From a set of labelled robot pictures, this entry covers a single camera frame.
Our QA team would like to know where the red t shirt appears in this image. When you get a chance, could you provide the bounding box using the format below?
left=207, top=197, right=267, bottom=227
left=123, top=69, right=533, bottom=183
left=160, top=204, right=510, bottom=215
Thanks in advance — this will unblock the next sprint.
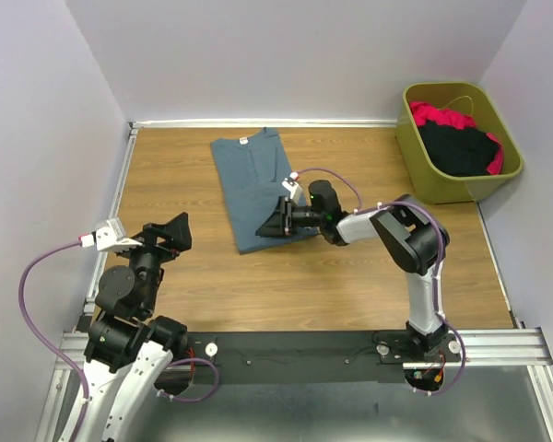
left=407, top=100, right=505, bottom=176

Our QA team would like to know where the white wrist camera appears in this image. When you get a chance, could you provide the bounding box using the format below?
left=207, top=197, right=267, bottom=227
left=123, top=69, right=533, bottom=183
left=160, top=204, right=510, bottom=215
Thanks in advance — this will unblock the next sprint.
left=282, top=171, right=303, bottom=204
left=78, top=217, right=143, bottom=253

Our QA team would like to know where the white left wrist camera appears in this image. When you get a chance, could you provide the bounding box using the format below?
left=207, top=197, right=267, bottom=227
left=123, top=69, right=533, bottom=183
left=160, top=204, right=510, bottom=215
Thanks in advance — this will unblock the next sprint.
left=78, top=217, right=143, bottom=253

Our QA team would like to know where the aluminium frame rail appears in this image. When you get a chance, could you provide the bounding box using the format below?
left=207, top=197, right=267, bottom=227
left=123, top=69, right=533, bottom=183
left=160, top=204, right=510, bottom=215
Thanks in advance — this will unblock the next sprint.
left=60, top=328, right=553, bottom=366

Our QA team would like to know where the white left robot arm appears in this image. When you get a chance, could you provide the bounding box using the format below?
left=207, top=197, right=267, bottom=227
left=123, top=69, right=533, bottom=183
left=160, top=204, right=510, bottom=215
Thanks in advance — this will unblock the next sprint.
left=60, top=213, right=192, bottom=441

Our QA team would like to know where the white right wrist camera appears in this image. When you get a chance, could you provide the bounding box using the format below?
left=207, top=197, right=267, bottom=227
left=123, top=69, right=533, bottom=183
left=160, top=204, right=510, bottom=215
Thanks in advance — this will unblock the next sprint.
left=282, top=171, right=303, bottom=204

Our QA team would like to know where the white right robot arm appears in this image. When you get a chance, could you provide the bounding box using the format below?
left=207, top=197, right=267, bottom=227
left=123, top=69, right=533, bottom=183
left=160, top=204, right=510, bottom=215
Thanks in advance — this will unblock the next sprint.
left=256, top=178, right=450, bottom=359

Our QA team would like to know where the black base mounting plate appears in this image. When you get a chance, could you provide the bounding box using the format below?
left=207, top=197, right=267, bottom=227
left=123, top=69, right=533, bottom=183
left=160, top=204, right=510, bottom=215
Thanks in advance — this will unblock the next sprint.
left=151, top=329, right=465, bottom=397

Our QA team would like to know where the blue-grey t shirt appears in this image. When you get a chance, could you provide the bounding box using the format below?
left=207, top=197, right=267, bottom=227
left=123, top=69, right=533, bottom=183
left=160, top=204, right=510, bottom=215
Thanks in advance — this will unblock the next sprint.
left=211, top=128, right=318, bottom=254

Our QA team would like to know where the black t shirt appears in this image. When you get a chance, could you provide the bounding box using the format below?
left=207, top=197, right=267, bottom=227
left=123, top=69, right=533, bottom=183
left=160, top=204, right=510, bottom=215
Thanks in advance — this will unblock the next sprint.
left=418, top=121, right=503, bottom=177

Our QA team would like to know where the olive green plastic bin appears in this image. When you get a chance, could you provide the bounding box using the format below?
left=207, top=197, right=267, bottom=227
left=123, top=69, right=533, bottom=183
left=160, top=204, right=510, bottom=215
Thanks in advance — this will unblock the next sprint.
left=395, top=81, right=524, bottom=204

